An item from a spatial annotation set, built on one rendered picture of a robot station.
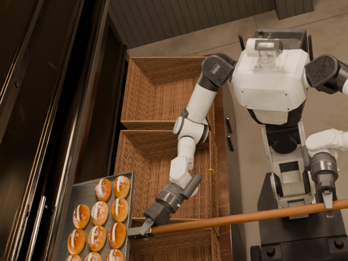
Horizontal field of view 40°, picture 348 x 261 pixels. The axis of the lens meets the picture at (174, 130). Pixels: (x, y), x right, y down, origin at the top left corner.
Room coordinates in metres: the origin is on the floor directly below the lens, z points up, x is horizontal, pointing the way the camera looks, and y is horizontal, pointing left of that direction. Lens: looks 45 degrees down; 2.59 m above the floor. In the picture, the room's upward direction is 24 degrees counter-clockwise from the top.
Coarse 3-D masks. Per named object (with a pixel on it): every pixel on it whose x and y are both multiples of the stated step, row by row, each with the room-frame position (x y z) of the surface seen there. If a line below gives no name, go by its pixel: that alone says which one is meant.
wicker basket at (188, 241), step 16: (144, 240) 1.28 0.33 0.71; (160, 240) 1.26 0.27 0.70; (176, 240) 1.23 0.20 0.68; (192, 240) 1.21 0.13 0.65; (208, 240) 1.19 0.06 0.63; (144, 256) 1.28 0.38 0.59; (160, 256) 1.24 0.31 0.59; (176, 256) 1.21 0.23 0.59; (192, 256) 1.17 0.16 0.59; (208, 256) 1.14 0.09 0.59
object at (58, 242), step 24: (96, 0) 2.25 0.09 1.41; (72, 48) 1.95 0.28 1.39; (96, 48) 1.83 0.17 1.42; (72, 72) 1.76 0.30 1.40; (72, 96) 1.59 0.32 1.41; (72, 120) 1.45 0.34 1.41; (48, 144) 1.39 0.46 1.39; (48, 168) 1.27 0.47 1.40; (72, 168) 1.20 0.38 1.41; (48, 192) 1.15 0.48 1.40; (48, 216) 1.04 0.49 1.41; (24, 240) 1.01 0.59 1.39
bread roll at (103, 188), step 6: (102, 180) 1.26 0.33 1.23; (108, 180) 1.27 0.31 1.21; (96, 186) 1.24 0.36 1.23; (102, 186) 1.23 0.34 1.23; (108, 186) 1.23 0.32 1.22; (96, 192) 1.22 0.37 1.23; (102, 192) 1.21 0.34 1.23; (108, 192) 1.21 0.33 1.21; (102, 198) 1.19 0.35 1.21; (108, 198) 1.20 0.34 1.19
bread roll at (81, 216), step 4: (76, 208) 1.18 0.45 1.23; (80, 208) 1.17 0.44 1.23; (84, 208) 1.17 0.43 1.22; (88, 208) 1.18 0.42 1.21; (76, 212) 1.16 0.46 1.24; (80, 212) 1.15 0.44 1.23; (84, 212) 1.15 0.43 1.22; (88, 212) 1.16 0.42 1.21; (76, 216) 1.14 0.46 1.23; (80, 216) 1.14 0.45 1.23; (84, 216) 1.14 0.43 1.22; (88, 216) 1.14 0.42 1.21; (76, 220) 1.13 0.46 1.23; (80, 220) 1.13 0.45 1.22; (84, 220) 1.13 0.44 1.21; (88, 220) 1.13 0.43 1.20; (76, 224) 1.13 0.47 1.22; (80, 224) 1.12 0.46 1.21; (84, 224) 1.12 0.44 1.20; (80, 228) 1.12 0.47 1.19
